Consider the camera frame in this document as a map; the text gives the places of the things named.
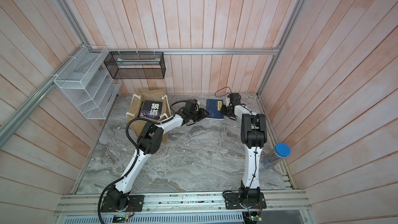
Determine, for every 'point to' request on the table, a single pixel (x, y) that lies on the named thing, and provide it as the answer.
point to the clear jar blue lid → (272, 158)
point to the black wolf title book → (152, 110)
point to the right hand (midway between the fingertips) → (221, 110)
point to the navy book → (214, 107)
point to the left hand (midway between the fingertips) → (208, 115)
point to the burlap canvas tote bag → (155, 95)
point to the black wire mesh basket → (136, 65)
